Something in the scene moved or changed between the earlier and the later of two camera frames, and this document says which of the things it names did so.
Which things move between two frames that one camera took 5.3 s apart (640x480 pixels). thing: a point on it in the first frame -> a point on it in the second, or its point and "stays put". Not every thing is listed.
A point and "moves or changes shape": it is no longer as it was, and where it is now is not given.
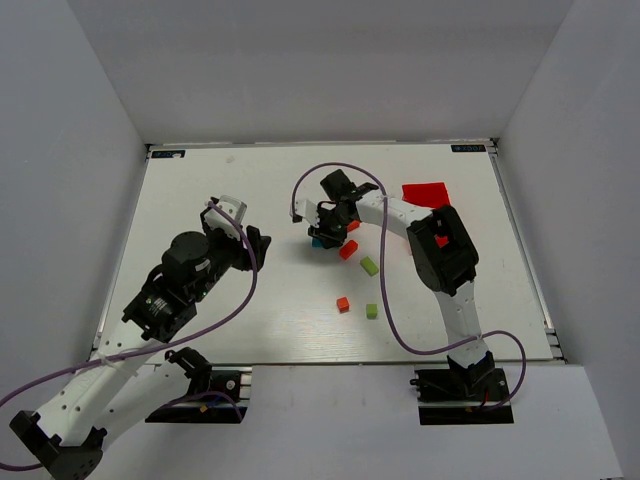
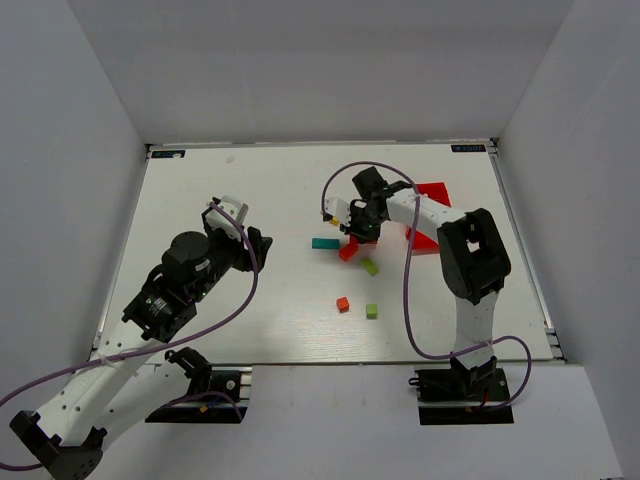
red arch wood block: (353, 225) moves or changes shape
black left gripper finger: (260, 251) stays put
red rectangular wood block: (348, 249) stays put
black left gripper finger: (254, 238) stays put
